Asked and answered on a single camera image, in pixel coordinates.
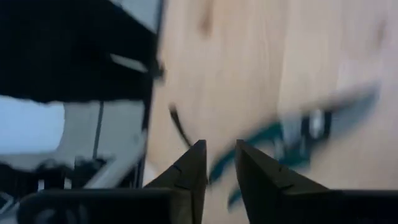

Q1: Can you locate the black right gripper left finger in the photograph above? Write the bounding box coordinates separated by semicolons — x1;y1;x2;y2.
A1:
144;139;208;224

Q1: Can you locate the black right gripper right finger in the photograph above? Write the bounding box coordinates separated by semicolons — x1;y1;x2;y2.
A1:
235;139;330;224

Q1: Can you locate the large black blurred object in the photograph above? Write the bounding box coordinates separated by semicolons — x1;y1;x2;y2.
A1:
0;0;164;104

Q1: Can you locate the black aluminium table frame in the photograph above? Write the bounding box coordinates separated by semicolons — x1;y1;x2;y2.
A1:
73;58;166;191

